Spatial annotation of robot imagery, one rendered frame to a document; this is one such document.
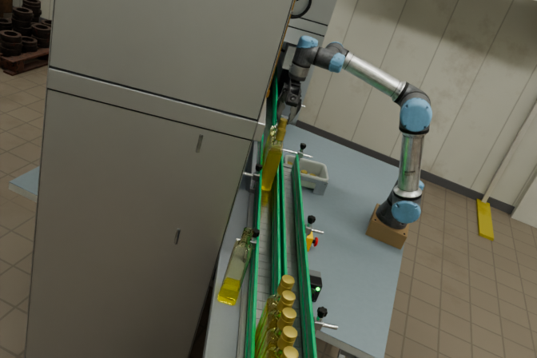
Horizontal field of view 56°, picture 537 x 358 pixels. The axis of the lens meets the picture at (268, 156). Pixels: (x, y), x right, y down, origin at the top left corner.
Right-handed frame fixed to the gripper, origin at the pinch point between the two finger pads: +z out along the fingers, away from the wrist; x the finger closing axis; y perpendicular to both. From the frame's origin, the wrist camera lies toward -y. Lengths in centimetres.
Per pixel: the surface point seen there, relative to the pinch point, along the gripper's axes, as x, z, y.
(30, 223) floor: 113, 118, 46
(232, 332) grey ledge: 9, 30, -89
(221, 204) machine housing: 20, 9, -58
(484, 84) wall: -195, 12, 227
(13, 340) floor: 89, 118, -33
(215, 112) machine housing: 29, -21, -59
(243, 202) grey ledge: 8.8, 29.7, -21.4
